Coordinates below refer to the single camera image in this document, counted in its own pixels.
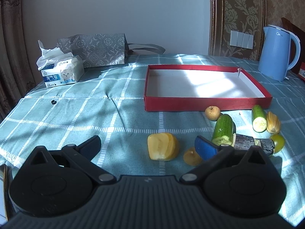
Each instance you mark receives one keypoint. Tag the grey patterned gift bag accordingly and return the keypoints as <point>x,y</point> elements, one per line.
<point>101,50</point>

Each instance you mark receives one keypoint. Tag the brown patterned curtain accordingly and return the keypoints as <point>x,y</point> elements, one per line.
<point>16,75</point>

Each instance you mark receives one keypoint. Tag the blue electric kettle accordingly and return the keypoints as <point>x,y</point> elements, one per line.
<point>280,52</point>

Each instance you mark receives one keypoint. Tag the green tomato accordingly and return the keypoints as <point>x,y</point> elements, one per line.
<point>278,141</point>

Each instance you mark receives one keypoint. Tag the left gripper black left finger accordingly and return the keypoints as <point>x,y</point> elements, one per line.
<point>80,158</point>

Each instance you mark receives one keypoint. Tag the tissue pack with cat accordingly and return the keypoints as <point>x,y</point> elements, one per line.
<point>58,68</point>

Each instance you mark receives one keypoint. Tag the cut cucumber piece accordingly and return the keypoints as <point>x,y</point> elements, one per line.
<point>223,130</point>

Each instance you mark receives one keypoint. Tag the white wall switch panel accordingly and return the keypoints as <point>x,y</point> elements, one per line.
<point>242,40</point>

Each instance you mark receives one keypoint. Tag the teal checked tablecloth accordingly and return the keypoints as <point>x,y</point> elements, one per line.
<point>110,104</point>

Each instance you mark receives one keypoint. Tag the small brown longan fruit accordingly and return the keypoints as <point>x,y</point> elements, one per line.
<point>213,113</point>

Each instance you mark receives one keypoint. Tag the red box at right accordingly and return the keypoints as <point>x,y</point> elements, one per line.
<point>301,73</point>

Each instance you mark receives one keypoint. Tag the large yellow starfruit chunk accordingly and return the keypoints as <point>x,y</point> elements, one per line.
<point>162,146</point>

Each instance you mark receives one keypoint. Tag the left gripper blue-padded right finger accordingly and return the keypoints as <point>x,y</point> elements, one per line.
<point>213,157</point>

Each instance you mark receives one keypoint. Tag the dark eggplant piece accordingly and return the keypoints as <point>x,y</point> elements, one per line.
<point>244,142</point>

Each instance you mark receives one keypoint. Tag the red shallow cardboard box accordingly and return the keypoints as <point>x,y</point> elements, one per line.
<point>182,88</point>

